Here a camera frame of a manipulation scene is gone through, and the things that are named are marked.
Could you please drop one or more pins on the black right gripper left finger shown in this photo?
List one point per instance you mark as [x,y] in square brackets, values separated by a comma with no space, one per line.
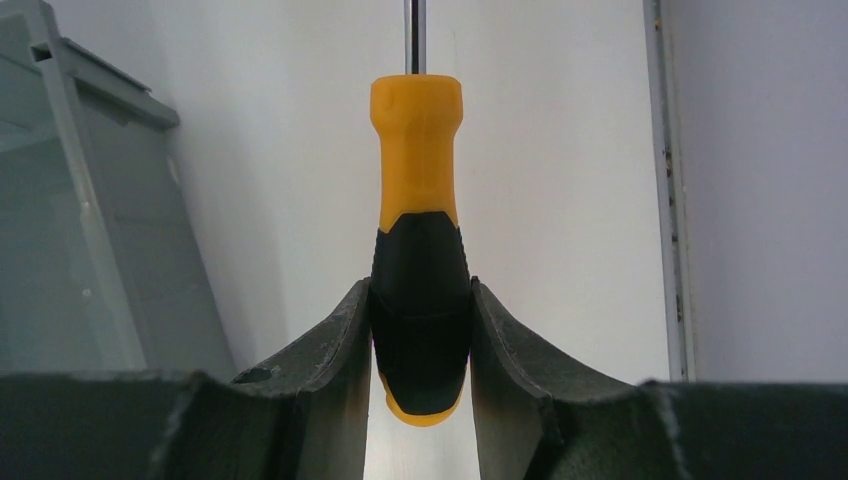
[300,414]

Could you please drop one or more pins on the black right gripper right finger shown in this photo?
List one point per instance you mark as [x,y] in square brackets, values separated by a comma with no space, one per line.
[541,414]

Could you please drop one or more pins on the yellow black screwdriver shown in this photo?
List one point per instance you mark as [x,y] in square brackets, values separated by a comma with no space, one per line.
[420,288]

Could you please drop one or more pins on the grey plastic bin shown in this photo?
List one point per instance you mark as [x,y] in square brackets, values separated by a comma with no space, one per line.
[100,269]

